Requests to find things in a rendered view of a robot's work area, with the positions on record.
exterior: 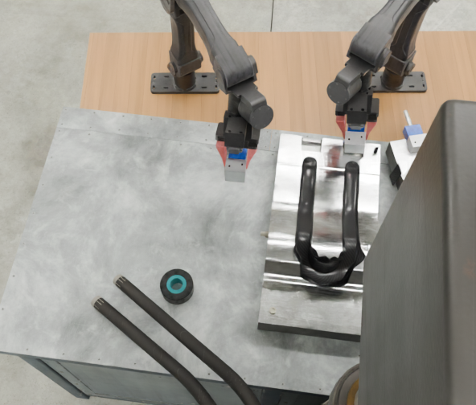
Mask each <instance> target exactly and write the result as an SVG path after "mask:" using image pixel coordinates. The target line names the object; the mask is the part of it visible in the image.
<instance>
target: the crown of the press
mask: <svg viewBox="0 0 476 405"><path fill-rule="evenodd" d="M358 405H476V101H471V100H456V99H452V100H447V101H446V102H444V103H443V104H442V105H441V106H440V108H439V109H438V111H437V115H436V116H435V118H434V120H433V123H432V124H431V126H430V128H429V131H428V132H427V134H426V136H425V139H424V140H423V142H422V144H421V147H420V148H419V150H418V152H417V154H416V156H415V158H414V160H413V162H412V164H411V166H410V168H409V170H408V173H407V174H406V176H405V178H404V181H403V182H402V184H401V186H400V189H399V190H398V192H397V194H396V197H395V198H394V200H393V202H392V205H391V206H390V208H389V210H388V213H387V214H386V216H385V218H384V221H383V222H382V224H381V226H380V229H379V230H378V232H377V234H376V236H375V238H374V240H373V242H372V244H371V246H370V248H369V250H368V252H367V254H366V256H365V259H364V262H363V297H362V317H361V337H360V356H359V394H358Z"/></svg>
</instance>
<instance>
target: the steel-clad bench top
mask: <svg viewBox="0 0 476 405"><path fill-rule="evenodd" d="M217 126H218V123H211V122H203V121H189V120H181V119H174V118H166V117H152V116H145V115H137V114H130V113H123V112H108V111H101V110H93V109H86V108H72V107H64V106H63V109H62V112H61V115H60V118H59V122H58V125H57V127H56V130H55V135H54V137H53V140H52V143H51V147H50V150H49V153H48V155H47V160H46V162H45V165H44V168H43V172H42V175H41V178H40V180H39V184H38V188H37V191H36V193H35V197H34V200H33V203H32V206H31V210H30V213H29V215H28V218H27V223H26V226H25V228H24V231H23V235H22V238H21V241H20V244H19V246H18V250H17V253H16V256H15V259H14V263H13V266H12V269H11V271H10V275H9V279H8V281H7V284H6V288H5V291H4V293H3V297H2V301H1V304H0V351H2V352H9V353H15V354H26V355H32V356H39V357H45V358H56V359H62V360H68V361H74V362H86V363H92V364H98V365H104V366H115V367H121V368H128V369H134V370H145V371H151V372H158V373H163V374H171V373H169V372H168V371H167V370H166V369H165V368H164V367H162V366H161V365H160V364H159V363H158V362H156V361H155V360H154V359H153V358H152V357H150V356H149V355H148V354H147V353H146V352H145V351H144V350H143V349H142V348H141V347H139V346H138V345H137V344H136V343H135V342H133V341H132V340H131V339H130V338H129V337H127V336H126V335H125V334H124V333H123V332H121V331H120V330H119V329H118V328H117V327H116V326H115V325H114V324H113V323H112V322H111V321H109V320H108V319H107V318H106V317H104V316H103V315H102V314H101V313H100V312H98V311H97V310H96V309H95V308H94V307H93V306H92V305H91V302H92V299H93V298H94V297H96V296H101V297H102V298H104V299H105V300H106V301H107V302H108V303H110V304H111V306H112V307H114V308H115V309H116V310H117V311H118V312H120V313H121V314H122V315H123V316H125V317H126V318H127V319H128V320H129V321H131V322H132V323H133V324H134V325H136V326H137V327H138V328H139V329H140V330H141V331H142V332H143V333H145V334H146V335H147V336H148V337H149V338H151V339H152V340H153V341H154V342H156V343H157V344H158V345H159V346H161V347H162V348H163V349H164V350H165V351H166V352H167V353H168V354H169V355H171V356H172V357H173V358H174V359H175V360H177V361H178V362H179V363H180V364H182V365H183V366H184V367H185V368H186V369H187V370H189V371H190V372H191V373H192V374H193V375H194V376H195V377H196V378H205V379H210V380H216V381H223V382H224V380H223V379H222V378H221V377H220V376H219V375H217V374H216V373H215V372H214V371H213V370H212V369H210V368H209V367H208V366H207V365H206V364H205V363H203V362H202V361H201V360H200V359H199V358H197V357H196V356H195V355H194V354H193V353H192V352H190V351H189V349H188V348H186V347H185V346H184V345H183V344H182V343H181V342H180V341H178V340H177V339H176V338H175V337H174V336H173V335H172V334H170V333H169V332H168V331H167V330H166V329H164V328H163V327H162V326H161V325H160V324H159V323H157V322H156V321H155V320H154V319H153V318H152V317H151V316H150V315H149V314H148V313H147V312H145V311H144V310H143V309H142V308H141V307H140V306H138V305H137V304H136V303H135V302H134V301H132V300H131V299H130V298H129V297H128V296H127V295H125V294H124V293H123V292H122V291H121V290H120V289H119V288H118V287H117V286H116V285H115V284H114V283H113V279H114V277H115V276H117V275H119V274H122V275H123V276H124V277H125V278H126V279H127V280H129V281H130V282H131V283H132V284H134V285H135V286H136V287H137V288H138V289H140V290H141V291H142V292H143V293H144V294H146V295H147V296H148V297H149V298H150V299H151V300H152V301H153V302H154V303H156V304H157V305H158V306H159V307H160V308H162V309H163V310H164V311H165V312H166V313H168V314H169V315H170V316H171V317H173V318H174V319H175V320H176V321H177V322H178V323H179V324H180V325H181V326H182V327H184V328H185V329H186V330H187V331H188V332H190V333H191V334H192V335H193V336H195V337H196V338H197V339H198V340H199V341H201V342H202V343H203V344H204V345H205V346H206V347H207V348H208V349H209V350H211V351H212V352H213V353H214V354H215V355H217V356H218V357H219V358H220V359H221V360H223V361H224V362H225V363H226V364H227V365H229V366H230V367H231V368H232V369H233V370H234V371H235V372H236V373H237V374H238V375H239V376H240V377H241V378H242V379H243V380H244V381H245V382H246V383H247V384H248V385H253V386H259V387H270V388H276V389H282V390H288V391H300V392H305V393H312V394H318V395H330V393H331V392H332V390H333V388H334V385H335V384H336V382H337V381H338V380H339V379H340V378H341V377H342V376H343V374H344V373H345V372H346V371H347V370H348V369H350V368H351V367H353V366H354V365H356V364H358V363H359V356H360V342H350V341H344V340H337V339H331V338H324V337H312V336H306V335H300V334H293V333H282V332H275V331H269V330H262V329H257V326H258V319H259V312H260V305H261V292H262V285H263V279H264V271H265V257H266V251H267V243H268V238H265V236H261V231H264V232H266V231H269V224H270V218H271V210H272V204H273V191H274V184H275V177H276V170H277V157H278V150H279V143H280V136H281V133H285V134H293V135H300V136H303V139H309V140H316V141H321V138H329V139H336V140H344V141H345V139H343V137H335V136H327V135H320V134H312V133H299V132H291V131H284V130H276V129H273V131H272V130H271V129H261V135H260V140H259V144H258V146H257V151H256V153H255V154H254V156H253V157H252V159H251V161H250V162H249V165H248V168H247V169H246V176H245V183H243V182H229V181H225V178H224V169H225V167H224V164H223V160H222V157H221V156H220V154H219V152H218V150H217V148H216V147H215V145H216V142H217V140H216V139H215V132H216V130H217ZM271 135H272V136H271ZM270 142H271V143H270ZM365 142H366V143H373V144H380V184H379V203H378V223H379V229H380V226H381V224H382V222H383V221H384V218H385V216H386V214H387V213H388V210H389V208H390V206H391V205H392V202H393V200H394V198H395V197H396V194H397V192H398V190H397V187H396V184H394V186H393V185H392V182H391V179H390V174H391V173H392V170H391V167H390V165H389V162H388V158H387V155H386V153H385V152H386V149H387V147H388V144H389V142H386V141H372V140H365ZM269 147H270V149H269ZM176 268H179V269H183V270H185V271H187V272H188V273H189V274H190V275H191V277H192V280H193V283H194V292H193V295H192V297H191V298H190V300H189V301H187V302H185V303H183V304H180V305H174V304H171V303H169V302H168V301H166V300H165V299H164V297H163V295H162V292H161V289H160V281H161V279H162V277H163V275H164V274H165V273H166V272H168V271H170V270H171V269H176Z"/></svg>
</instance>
